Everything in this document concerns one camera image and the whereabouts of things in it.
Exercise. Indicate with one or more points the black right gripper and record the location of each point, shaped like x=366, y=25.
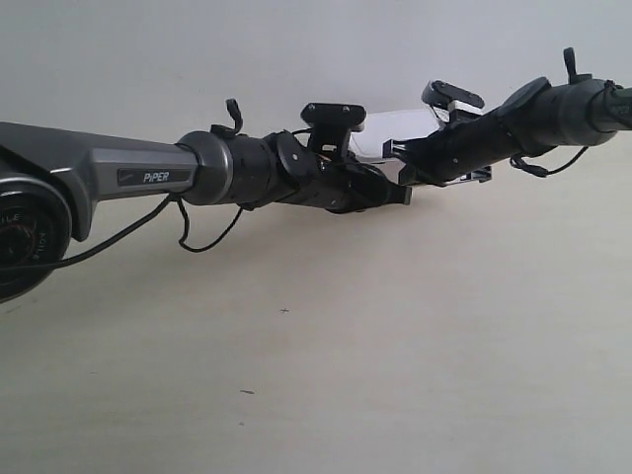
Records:
x=456, y=150

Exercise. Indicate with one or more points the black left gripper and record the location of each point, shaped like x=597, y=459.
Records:
x=306, y=178

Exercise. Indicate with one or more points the white lidded plastic container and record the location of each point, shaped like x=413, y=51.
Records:
x=378, y=128

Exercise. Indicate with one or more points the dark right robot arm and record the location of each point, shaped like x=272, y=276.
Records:
x=535, y=119

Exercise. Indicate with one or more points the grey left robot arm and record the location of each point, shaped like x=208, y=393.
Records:
x=53, y=179

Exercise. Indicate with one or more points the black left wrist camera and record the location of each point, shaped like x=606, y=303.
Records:
x=331, y=126

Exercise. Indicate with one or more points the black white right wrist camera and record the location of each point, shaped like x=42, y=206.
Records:
x=451, y=103

